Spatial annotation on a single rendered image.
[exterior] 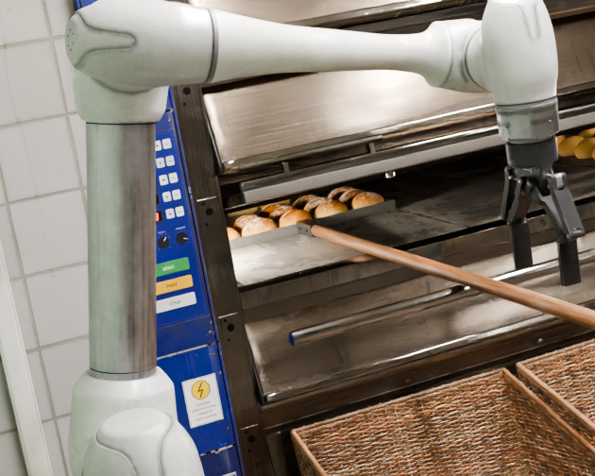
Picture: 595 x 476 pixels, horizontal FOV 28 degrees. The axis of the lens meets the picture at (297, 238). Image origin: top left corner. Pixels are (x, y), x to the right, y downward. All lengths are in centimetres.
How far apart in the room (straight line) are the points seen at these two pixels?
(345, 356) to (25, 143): 85
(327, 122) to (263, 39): 102
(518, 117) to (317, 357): 108
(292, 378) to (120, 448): 110
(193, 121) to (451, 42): 83
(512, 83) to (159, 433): 70
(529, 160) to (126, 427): 69
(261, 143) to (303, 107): 13
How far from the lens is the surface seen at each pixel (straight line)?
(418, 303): 233
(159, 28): 154
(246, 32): 158
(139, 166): 171
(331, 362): 268
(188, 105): 250
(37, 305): 248
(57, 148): 245
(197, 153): 252
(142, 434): 159
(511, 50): 173
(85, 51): 155
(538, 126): 176
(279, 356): 264
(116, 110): 169
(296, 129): 257
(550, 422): 273
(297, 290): 263
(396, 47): 181
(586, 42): 294
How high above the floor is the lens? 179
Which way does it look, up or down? 12 degrees down
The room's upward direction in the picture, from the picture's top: 10 degrees counter-clockwise
